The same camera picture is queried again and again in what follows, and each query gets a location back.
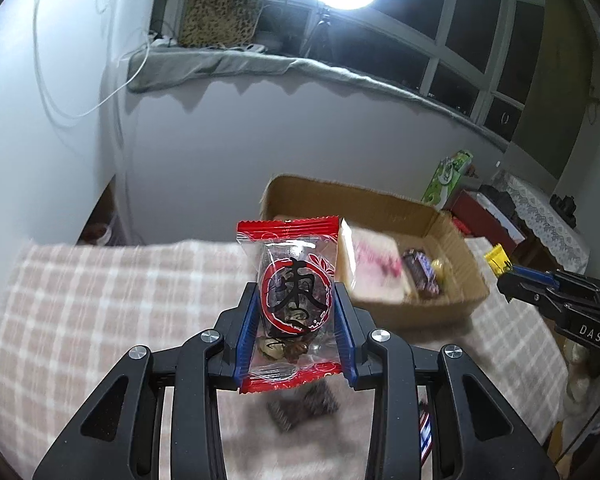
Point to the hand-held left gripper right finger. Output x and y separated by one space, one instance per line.
344 340

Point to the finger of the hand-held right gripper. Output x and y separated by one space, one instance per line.
525 291
532 273

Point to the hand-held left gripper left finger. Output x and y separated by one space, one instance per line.
249 330

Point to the yellow candy packet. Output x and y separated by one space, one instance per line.
496 257

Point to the red clear date packet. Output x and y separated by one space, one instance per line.
290 280

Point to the pink print bread packet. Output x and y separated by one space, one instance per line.
370 260

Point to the cardboard box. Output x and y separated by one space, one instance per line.
430 312

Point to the brown chocolate bar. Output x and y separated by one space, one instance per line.
427 291
417 265

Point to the dark ornament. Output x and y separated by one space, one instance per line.
564 205

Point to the dark striped snack packet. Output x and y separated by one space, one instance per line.
282 415

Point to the large red box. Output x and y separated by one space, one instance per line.
467 205

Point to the green carton box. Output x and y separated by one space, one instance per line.
442 180

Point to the olive curtain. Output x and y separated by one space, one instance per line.
555 85

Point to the grey windowsill cloth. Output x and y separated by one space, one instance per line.
180 65

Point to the window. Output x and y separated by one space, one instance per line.
460 5

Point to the white charger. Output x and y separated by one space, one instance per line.
256 48

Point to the white power strip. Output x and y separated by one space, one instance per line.
162 40

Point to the black tripod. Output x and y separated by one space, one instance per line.
322 25

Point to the leopard print cushion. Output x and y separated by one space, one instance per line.
220 17

